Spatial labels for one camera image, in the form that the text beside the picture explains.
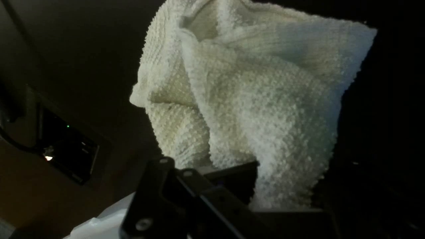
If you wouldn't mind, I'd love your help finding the black table power box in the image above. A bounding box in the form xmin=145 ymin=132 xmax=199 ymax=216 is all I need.
xmin=36 ymin=104 xmax=103 ymax=187

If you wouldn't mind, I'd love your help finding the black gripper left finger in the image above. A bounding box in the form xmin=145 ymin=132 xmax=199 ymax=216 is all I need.
xmin=119 ymin=156 xmax=264 ymax=239

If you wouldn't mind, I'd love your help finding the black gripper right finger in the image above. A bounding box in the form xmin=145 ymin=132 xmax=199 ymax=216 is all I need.
xmin=327 ymin=159 xmax=425 ymax=239

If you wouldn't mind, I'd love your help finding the white terry towel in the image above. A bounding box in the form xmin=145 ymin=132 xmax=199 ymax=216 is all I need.
xmin=128 ymin=0 xmax=379 ymax=213

